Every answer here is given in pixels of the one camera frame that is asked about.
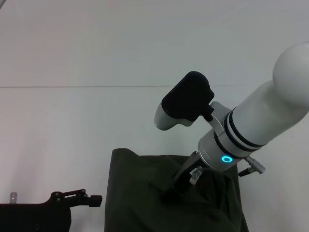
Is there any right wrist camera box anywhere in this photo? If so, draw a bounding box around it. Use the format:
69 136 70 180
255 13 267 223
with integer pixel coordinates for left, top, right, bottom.
153 71 216 131

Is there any dark green shirt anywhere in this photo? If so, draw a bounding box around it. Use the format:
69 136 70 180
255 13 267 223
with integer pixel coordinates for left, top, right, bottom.
104 147 250 232

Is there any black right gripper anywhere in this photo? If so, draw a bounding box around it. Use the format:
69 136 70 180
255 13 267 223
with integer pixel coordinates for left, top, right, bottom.
160 150 205 203

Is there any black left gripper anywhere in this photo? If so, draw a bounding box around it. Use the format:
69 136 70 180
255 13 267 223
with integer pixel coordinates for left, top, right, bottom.
0 188 103 232

